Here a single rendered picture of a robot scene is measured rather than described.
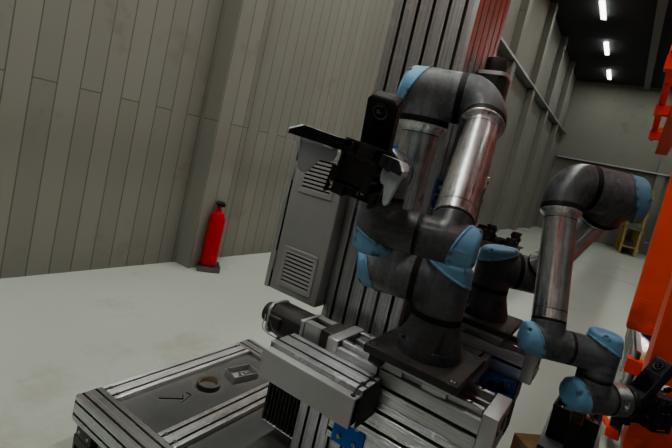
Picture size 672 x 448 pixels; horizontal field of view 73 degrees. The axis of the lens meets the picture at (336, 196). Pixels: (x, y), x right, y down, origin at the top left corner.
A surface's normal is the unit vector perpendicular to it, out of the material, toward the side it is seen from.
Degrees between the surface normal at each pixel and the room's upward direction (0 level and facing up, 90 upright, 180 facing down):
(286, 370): 90
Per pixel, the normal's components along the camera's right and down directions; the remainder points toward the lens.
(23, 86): 0.81, 0.24
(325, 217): -0.54, -0.04
